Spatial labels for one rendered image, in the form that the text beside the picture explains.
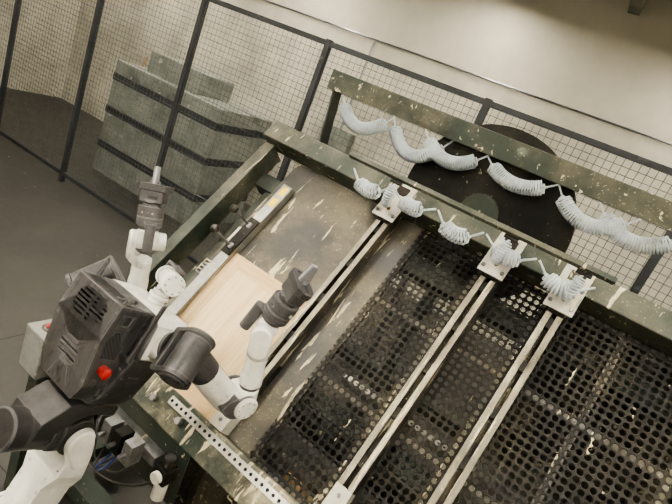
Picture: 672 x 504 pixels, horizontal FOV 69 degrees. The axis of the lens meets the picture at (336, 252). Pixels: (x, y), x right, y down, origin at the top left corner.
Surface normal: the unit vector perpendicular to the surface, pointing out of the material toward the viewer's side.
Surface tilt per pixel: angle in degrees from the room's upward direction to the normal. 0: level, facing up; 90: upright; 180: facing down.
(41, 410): 22
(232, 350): 51
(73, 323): 82
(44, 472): 65
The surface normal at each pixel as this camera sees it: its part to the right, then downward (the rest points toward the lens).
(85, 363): -0.45, -0.06
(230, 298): -0.17, -0.51
